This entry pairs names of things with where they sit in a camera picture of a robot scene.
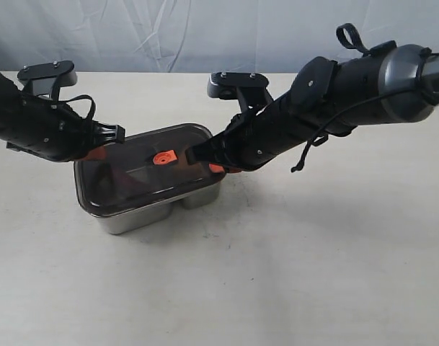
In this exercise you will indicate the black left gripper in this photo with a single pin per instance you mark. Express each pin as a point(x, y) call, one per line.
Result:
point(57, 130)

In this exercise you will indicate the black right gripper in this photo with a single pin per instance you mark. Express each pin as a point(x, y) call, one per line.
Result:
point(264, 129)

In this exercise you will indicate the dark transparent lid orange seal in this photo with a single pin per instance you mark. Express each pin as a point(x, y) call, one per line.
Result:
point(147, 168)

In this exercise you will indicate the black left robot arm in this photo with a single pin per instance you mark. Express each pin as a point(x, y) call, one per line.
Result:
point(36, 121)

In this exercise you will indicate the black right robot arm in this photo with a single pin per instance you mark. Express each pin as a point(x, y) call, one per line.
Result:
point(390, 85)

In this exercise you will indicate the steel two-compartment lunch box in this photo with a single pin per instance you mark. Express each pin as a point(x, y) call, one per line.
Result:
point(140, 217)

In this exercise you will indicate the grey fabric backdrop curtain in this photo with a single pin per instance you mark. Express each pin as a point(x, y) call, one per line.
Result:
point(202, 36)

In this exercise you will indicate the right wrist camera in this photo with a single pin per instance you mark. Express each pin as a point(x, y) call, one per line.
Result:
point(224, 85)

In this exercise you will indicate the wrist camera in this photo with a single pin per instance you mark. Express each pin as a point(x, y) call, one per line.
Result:
point(224, 85)
point(47, 79)

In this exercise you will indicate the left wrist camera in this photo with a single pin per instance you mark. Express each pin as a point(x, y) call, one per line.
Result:
point(47, 79)

